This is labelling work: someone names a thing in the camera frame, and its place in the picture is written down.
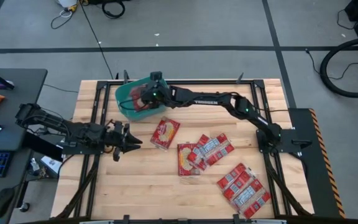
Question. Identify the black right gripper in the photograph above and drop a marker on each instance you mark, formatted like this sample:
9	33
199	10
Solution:
154	95

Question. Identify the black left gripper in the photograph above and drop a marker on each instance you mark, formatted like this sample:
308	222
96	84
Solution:
117	138

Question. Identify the red popcorn bag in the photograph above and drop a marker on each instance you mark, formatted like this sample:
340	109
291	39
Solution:
224	149
194	155
258	205
211	146
248	196
165	133
183	161
230	177
238	186
134	93

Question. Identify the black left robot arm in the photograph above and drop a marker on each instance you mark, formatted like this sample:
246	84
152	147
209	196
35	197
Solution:
51	123

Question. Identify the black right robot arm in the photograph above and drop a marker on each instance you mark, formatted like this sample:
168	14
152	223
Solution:
210	100

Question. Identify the teal plastic basket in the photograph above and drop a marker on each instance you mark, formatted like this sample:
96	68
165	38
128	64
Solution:
123	93

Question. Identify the black desk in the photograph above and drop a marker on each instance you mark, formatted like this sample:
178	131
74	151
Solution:
26	93

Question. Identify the white bucket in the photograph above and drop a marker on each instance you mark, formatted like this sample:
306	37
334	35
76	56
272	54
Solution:
67	3

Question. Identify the black caster wheel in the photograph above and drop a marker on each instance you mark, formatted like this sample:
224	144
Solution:
25	207

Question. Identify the black computer mouse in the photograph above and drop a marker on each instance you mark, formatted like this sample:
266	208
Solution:
1	202

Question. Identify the black platform with hazard stripe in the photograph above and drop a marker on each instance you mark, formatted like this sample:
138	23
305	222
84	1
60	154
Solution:
309	174

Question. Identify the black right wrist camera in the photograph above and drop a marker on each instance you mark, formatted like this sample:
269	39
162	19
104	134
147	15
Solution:
156	76

